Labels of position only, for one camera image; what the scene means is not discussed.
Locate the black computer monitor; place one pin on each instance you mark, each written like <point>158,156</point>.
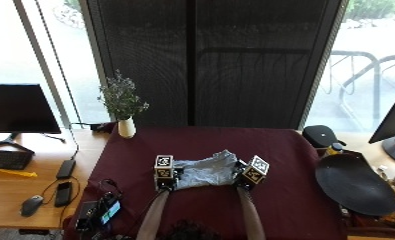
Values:
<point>15,110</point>

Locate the black smartphone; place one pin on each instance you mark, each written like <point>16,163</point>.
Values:
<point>63,194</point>

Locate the light blue garment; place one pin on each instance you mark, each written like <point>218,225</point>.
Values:
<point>205,170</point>

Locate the metal bike rack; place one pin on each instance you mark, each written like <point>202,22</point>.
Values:
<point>367,83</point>

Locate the white marker cube glove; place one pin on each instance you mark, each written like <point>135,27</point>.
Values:
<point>256,170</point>
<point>164,166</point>

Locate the white vase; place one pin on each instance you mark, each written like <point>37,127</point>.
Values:
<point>127,128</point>

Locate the black monitor with red stand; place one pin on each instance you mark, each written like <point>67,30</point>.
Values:
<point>394,126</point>

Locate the small purple flower bunch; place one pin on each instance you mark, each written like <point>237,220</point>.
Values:
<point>120,96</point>

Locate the person's left hand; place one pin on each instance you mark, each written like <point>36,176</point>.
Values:
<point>166,181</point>

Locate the yellow flat tool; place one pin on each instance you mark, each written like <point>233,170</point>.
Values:
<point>16,173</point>

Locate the white marker cube left glove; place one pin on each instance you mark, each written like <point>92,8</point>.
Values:
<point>164,166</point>

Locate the black device with lit screen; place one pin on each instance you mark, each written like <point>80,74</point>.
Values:
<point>100,210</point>

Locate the black keyboard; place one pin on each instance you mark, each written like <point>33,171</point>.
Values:
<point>5,159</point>

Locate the white marker cube right glove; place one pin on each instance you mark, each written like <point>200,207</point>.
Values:
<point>256,170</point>

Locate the dark mesh window blind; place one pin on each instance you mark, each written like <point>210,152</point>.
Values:
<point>214,63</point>

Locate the person's right hand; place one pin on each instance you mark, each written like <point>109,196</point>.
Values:
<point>245,178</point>

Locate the grey computer mouse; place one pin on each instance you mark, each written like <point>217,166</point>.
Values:
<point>31,205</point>

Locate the black power adapter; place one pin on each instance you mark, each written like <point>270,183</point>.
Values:
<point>65,168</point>

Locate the dark red tablecloth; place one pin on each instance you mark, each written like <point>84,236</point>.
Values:
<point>285,186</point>

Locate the black headphone case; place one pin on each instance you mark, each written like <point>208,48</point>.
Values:
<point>321,135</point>

